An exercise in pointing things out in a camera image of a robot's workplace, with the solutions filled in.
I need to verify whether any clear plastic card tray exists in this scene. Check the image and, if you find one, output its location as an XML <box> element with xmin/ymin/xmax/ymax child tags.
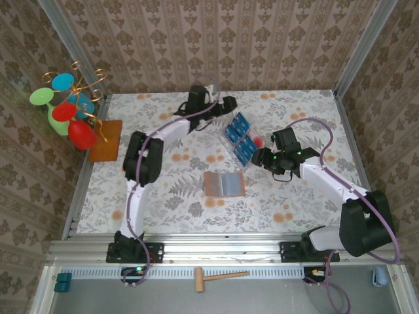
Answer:
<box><xmin>217</xmin><ymin>111</ymin><xmax>265</xmax><ymax>170</ymax></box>

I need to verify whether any brown leather card holder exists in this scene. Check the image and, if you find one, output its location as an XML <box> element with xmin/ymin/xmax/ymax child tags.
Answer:
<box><xmin>203</xmin><ymin>171</ymin><xmax>246</xmax><ymax>198</ymax></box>

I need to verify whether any white card with red circle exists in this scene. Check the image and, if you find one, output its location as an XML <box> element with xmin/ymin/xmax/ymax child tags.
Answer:
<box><xmin>247</xmin><ymin>130</ymin><xmax>265</xmax><ymax>148</ymax></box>

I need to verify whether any floral patterned table cover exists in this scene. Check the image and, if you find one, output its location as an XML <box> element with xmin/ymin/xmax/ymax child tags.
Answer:
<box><xmin>77</xmin><ymin>90</ymin><xmax>377</xmax><ymax>235</ymax></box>

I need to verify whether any red plastic goblet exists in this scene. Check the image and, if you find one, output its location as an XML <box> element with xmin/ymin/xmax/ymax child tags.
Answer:
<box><xmin>52</xmin><ymin>102</ymin><xmax>98</xmax><ymax>150</ymax></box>

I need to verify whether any small controller board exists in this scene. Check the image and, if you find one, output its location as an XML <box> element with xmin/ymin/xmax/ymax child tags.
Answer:
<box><xmin>302</xmin><ymin>266</ymin><xmax>329</xmax><ymax>284</ymax></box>
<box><xmin>121</xmin><ymin>266</ymin><xmax>149</xmax><ymax>285</ymax></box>

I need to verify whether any wooden mallet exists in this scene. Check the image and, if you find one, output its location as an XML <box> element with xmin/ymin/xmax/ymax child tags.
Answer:
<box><xmin>193</xmin><ymin>267</ymin><xmax>250</xmax><ymax>293</ymax></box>

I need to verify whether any grey metal shelf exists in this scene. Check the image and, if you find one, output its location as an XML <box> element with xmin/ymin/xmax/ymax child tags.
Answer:
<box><xmin>31</xmin><ymin>264</ymin><xmax>419</xmax><ymax>314</ymax></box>

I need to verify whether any blue plastic goblet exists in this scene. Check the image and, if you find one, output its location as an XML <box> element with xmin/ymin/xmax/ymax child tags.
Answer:
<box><xmin>51</xmin><ymin>72</ymin><xmax>96</xmax><ymax>115</ymax></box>

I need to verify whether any green plastic goblet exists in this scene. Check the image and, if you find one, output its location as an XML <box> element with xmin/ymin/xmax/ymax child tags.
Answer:
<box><xmin>29</xmin><ymin>87</ymin><xmax>71</xmax><ymax>137</ymax></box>

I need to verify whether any light blue cloth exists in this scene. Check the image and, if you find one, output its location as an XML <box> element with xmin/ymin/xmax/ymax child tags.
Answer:
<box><xmin>372</xmin><ymin>266</ymin><xmax>388</xmax><ymax>288</ymax></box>

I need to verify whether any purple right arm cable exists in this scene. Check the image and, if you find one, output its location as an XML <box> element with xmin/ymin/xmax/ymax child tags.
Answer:
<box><xmin>289</xmin><ymin>116</ymin><xmax>403</xmax><ymax>313</ymax></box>

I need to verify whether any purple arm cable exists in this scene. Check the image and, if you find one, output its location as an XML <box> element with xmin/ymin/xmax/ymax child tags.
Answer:
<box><xmin>289</xmin><ymin>116</ymin><xmax>403</xmax><ymax>313</ymax></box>
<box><xmin>122</xmin><ymin>74</ymin><xmax>221</xmax><ymax>288</ymax></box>

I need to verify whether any aluminium table side rail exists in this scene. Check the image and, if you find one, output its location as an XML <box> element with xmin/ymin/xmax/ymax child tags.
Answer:
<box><xmin>61</xmin><ymin>94</ymin><xmax>112</xmax><ymax>242</ymax></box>
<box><xmin>332</xmin><ymin>90</ymin><xmax>388</xmax><ymax>239</ymax></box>

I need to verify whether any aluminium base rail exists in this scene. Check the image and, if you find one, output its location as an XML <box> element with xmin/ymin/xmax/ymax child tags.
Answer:
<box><xmin>47</xmin><ymin>232</ymin><xmax>403</xmax><ymax>265</ymax></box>

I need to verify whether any gold wire rack wooden base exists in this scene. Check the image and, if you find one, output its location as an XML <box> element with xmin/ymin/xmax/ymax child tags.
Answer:
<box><xmin>41</xmin><ymin>60</ymin><xmax>124</xmax><ymax>163</ymax></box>

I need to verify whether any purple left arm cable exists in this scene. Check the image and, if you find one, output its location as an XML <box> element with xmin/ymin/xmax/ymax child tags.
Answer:
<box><xmin>122</xmin><ymin>74</ymin><xmax>221</xmax><ymax>288</ymax></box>

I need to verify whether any aluminium frame post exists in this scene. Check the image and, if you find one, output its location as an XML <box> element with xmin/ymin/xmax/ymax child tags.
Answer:
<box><xmin>333</xmin><ymin>0</ymin><xmax>399</xmax><ymax>97</ymax></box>
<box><xmin>37</xmin><ymin>0</ymin><xmax>109</xmax><ymax>98</ymax></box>

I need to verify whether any white slotted cable duct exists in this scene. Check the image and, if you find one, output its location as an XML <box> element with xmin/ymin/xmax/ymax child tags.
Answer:
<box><xmin>60</xmin><ymin>265</ymin><xmax>312</xmax><ymax>279</ymax></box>

